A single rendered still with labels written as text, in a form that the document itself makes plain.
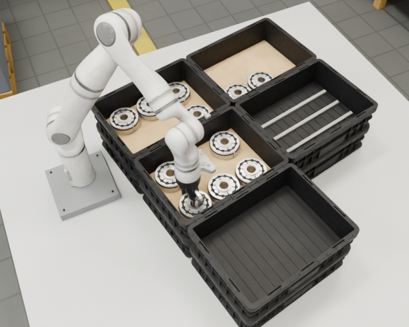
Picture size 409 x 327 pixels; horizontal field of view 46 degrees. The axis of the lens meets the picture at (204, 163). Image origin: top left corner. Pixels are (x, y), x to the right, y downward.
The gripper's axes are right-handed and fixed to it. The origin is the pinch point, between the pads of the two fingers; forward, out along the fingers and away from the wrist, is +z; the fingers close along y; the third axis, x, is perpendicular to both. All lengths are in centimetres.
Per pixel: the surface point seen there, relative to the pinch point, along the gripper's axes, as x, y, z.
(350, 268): 32, 43, 16
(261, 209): 16.7, 15.0, 2.7
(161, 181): -3.8, -10.5, -0.4
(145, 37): 72, -169, 83
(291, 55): 69, -32, 0
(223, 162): 18.0, -6.7, 2.5
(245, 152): 26.3, -5.8, 2.5
